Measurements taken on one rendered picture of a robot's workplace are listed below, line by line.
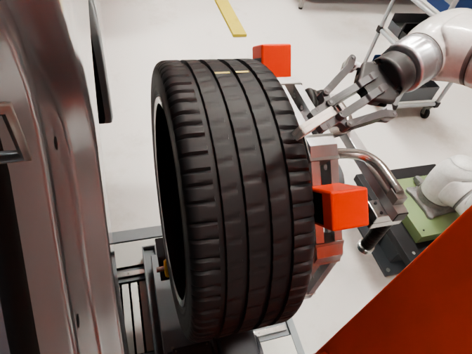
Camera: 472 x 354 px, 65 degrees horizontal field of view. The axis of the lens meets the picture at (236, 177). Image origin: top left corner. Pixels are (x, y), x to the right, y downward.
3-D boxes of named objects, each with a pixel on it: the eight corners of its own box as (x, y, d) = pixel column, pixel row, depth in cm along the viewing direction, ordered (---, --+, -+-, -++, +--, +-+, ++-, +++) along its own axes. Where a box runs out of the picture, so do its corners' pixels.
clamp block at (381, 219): (358, 212, 90) (366, 199, 87) (389, 207, 93) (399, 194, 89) (368, 230, 87) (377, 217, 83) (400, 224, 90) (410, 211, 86)
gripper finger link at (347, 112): (370, 92, 64) (375, 98, 64) (326, 122, 60) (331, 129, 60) (384, 81, 60) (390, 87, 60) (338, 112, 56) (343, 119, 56)
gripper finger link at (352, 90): (381, 76, 60) (376, 69, 60) (332, 105, 56) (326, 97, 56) (367, 88, 64) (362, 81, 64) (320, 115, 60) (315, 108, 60)
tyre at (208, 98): (144, 70, 114) (173, 39, 52) (218, 68, 121) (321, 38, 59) (164, 266, 129) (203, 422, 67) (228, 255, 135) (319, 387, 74)
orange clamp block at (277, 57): (252, 83, 93) (251, 46, 91) (280, 82, 95) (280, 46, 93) (262, 83, 87) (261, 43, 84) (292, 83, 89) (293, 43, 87)
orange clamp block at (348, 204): (305, 186, 71) (330, 192, 63) (341, 182, 73) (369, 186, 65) (307, 222, 72) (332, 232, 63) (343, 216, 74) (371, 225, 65)
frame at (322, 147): (225, 177, 134) (251, 39, 94) (242, 175, 136) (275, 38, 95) (273, 326, 102) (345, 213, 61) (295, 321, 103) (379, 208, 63)
